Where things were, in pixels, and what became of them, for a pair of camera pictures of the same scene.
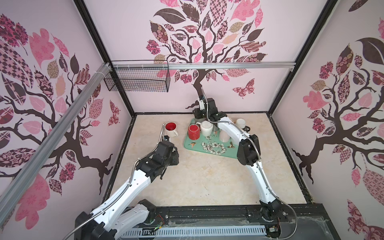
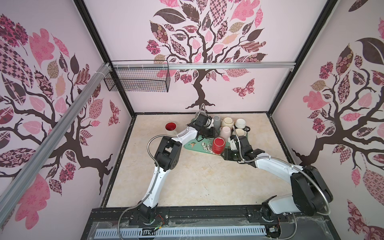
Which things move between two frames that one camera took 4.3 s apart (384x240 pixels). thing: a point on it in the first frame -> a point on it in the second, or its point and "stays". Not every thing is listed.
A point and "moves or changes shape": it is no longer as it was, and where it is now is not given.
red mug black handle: (194, 131) moves or changes shape
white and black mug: (241, 123) stays
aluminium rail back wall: (204, 65) stays
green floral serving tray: (211, 144) stays
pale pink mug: (223, 136) stays
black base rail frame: (295, 221) stays
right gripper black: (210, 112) -> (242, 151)
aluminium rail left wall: (15, 192) stays
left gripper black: (175, 156) -> (212, 134)
